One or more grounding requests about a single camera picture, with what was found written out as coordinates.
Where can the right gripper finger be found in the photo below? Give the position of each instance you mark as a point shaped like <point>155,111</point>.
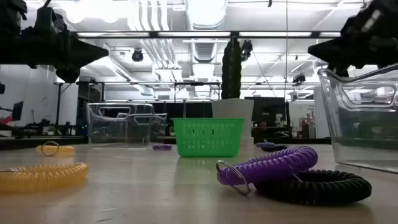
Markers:
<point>332,53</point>
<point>339,71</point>

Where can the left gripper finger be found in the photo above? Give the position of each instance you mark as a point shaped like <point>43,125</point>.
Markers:
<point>87,53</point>
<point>68,74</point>

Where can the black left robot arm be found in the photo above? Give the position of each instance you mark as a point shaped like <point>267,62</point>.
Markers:
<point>12,12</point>

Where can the black ceiling spotlight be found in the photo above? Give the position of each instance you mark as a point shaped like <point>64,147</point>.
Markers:
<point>137,55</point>
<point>298,78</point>

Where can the black monitor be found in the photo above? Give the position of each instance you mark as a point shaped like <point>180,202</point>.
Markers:
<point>17,110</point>
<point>265,109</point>

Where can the clear plastic bin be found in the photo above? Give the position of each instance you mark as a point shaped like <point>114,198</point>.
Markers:
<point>124,133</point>
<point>367,130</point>

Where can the green cactus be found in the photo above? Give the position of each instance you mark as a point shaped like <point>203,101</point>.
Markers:
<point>231,68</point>

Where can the overhead light bar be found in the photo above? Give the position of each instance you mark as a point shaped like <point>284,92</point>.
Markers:
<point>192,34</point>

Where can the white hexagonal pot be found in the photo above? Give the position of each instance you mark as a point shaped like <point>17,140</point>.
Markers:
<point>233,109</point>

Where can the green plastic basket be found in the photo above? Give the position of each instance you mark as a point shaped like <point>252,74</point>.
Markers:
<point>208,137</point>

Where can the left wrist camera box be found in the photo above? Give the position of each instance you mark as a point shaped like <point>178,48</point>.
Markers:
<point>49,20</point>

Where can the black metal workbench frame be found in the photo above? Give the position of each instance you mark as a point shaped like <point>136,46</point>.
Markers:
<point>59,109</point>

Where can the black metal table frame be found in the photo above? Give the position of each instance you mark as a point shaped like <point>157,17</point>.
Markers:
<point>18,143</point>

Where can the black overhead camera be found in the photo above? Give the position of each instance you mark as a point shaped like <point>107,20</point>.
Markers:
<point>247,48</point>

